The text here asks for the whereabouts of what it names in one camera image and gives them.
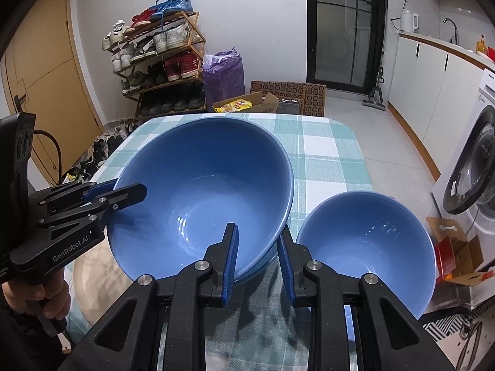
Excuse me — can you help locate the yellow snack packet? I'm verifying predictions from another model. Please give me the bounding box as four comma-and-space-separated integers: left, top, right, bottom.
220, 99, 252, 112

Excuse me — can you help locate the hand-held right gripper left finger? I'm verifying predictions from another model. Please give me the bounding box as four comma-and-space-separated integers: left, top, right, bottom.
73, 223, 239, 371

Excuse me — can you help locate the cream plate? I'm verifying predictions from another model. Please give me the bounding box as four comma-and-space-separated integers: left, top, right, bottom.
73, 253, 133, 327

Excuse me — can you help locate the black and white rug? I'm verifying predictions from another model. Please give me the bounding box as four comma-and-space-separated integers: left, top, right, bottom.
420, 301, 495, 371

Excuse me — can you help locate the white washing machine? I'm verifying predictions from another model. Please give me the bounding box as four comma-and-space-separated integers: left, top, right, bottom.
431, 67, 495, 310

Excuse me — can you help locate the pile of loose shoes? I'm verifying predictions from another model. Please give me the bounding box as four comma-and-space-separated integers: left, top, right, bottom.
79, 118, 140, 175

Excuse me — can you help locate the grey plastic packet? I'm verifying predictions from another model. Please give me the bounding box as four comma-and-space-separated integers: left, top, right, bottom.
276, 98, 303, 115

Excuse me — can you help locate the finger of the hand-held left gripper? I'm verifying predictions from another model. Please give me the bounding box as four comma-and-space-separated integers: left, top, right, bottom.
37, 183, 148, 230
32, 178, 117, 214

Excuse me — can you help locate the green checked tablecloth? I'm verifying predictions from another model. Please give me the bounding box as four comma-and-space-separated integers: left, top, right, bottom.
64, 113, 374, 371

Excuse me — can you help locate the person's left forearm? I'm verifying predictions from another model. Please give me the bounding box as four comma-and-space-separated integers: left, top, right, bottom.
0, 301, 67, 371

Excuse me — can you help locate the small brown cardboard box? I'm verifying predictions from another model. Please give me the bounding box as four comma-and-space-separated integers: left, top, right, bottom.
425, 216, 495, 287

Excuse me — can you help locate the wooden shoe rack with shoes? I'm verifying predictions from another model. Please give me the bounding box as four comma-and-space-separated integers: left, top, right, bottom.
102, 0, 205, 116

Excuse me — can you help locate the purple plastic bag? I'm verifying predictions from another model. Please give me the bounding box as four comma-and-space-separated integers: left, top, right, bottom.
203, 47, 245, 113

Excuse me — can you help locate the patterned flat cardboard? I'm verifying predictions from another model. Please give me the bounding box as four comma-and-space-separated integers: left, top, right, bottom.
249, 80, 326, 117

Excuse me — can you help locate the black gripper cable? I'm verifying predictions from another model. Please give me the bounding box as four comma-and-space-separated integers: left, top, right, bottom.
33, 130, 63, 185

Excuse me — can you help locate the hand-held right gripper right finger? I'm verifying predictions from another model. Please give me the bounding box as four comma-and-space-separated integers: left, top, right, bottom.
278, 226, 457, 371

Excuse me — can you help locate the person's left hand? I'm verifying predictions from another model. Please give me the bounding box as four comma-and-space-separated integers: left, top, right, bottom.
2, 267, 72, 320

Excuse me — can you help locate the open cardboard box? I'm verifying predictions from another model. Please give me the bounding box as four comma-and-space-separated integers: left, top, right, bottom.
213, 92, 280, 115

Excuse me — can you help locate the chrome faucet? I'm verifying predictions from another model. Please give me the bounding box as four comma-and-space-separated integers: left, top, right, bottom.
443, 17, 460, 45

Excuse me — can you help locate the yellow wooden door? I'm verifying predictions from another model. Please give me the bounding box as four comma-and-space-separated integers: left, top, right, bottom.
0, 0, 105, 187

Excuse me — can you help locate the white kitchen cabinet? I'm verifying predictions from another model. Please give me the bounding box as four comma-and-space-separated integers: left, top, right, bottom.
387, 33, 495, 179

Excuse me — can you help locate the grey stick vacuum cleaner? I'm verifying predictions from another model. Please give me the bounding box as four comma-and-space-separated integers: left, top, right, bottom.
362, 66, 388, 111

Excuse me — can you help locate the black framed glass door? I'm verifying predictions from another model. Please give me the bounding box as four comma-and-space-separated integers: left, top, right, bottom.
305, 0, 388, 97

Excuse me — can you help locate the white electric kettle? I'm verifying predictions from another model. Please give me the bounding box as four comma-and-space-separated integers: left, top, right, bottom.
400, 9, 420, 34

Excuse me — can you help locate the red packet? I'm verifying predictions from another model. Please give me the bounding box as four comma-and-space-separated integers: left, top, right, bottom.
435, 236, 457, 279

